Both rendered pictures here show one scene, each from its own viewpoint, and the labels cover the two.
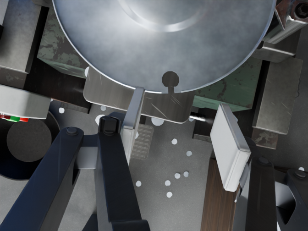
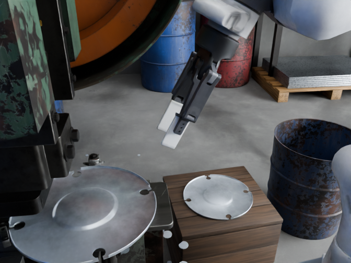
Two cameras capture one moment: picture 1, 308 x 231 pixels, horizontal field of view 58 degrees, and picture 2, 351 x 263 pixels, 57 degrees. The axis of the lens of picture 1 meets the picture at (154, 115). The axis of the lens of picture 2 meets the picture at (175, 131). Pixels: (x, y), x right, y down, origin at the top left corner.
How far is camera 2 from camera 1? 0.56 m
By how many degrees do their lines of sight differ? 61
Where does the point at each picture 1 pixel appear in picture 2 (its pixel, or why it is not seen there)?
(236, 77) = not seen: hidden behind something
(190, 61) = (131, 187)
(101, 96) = (166, 216)
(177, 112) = (161, 186)
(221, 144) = (171, 116)
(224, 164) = (177, 109)
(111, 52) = (138, 218)
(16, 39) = not seen: outside the picture
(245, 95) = not seen: hidden behind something
